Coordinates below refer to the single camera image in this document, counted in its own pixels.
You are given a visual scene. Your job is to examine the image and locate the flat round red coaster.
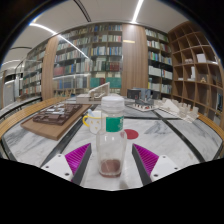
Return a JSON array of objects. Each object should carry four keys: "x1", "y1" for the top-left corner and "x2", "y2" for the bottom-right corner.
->
[{"x1": 123, "y1": 128, "x2": 140, "y2": 140}]

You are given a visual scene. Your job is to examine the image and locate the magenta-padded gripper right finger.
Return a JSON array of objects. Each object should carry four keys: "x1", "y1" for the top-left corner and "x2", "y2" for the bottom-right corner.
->
[{"x1": 131, "y1": 143, "x2": 183, "y2": 186}]

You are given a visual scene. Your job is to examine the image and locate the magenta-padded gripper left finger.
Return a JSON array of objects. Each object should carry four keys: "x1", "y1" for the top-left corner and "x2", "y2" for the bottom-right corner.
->
[{"x1": 40, "y1": 143, "x2": 92, "y2": 186}]

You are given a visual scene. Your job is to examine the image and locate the wide book-filled shelf unit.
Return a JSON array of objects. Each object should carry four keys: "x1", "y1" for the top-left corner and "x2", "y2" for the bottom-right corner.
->
[{"x1": 52, "y1": 23, "x2": 123, "y2": 98}]

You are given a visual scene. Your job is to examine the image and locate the curved wooden slatted bench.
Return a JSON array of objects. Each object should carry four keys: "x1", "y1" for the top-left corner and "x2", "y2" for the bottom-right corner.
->
[
  {"x1": 0, "y1": 96, "x2": 68, "y2": 139},
  {"x1": 198, "y1": 113, "x2": 224, "y2": 141}
]

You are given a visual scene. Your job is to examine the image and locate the wooden cubby shelf unit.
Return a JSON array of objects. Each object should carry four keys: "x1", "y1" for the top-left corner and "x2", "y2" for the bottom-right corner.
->
[{"x1": 167, "y1": 20, "x2": 224, "y2": 129}]

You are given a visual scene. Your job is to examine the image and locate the beige architectural model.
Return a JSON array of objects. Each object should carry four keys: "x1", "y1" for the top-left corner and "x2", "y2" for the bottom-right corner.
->
[{"x1": 75, "y1": 82, "x2": 111, "y2": 104}]

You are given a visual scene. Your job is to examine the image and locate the narrow book-filled shelf unit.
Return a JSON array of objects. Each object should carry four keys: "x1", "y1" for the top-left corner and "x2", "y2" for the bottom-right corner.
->
[{"x1": 144, "y1": 28, "x2": 174, "y2": 99}]

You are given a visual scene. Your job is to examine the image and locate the ceiling light strips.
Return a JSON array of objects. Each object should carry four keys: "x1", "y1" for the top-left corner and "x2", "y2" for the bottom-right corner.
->
[{"x1": 28, "y1": 0, "x2": 145, "y2": 61}]

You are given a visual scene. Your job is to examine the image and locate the brown model on wooden board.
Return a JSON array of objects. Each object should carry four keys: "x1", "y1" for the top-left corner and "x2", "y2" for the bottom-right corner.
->
[{"x1": 20, "y1": 103, "x2": 93, "y2": 141}]

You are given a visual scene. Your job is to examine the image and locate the clear plastic bottle white cap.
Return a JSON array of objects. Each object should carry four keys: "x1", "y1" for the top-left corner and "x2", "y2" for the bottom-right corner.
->
[{"x1": 95, "y1": 95, "x2": 128, "y2": 178}]

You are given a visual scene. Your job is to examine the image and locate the white mug yellow handle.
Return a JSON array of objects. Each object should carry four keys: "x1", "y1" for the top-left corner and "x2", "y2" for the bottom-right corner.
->
[{"x1": 82, "y1": 109, "x2": 108, "y2": 135}]

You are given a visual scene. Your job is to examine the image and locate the book shelf unit with glass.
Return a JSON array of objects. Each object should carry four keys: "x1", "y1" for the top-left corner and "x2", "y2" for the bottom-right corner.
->
[{"x1": 19, "y1": 41, "x2": 49, "y2": 101}]

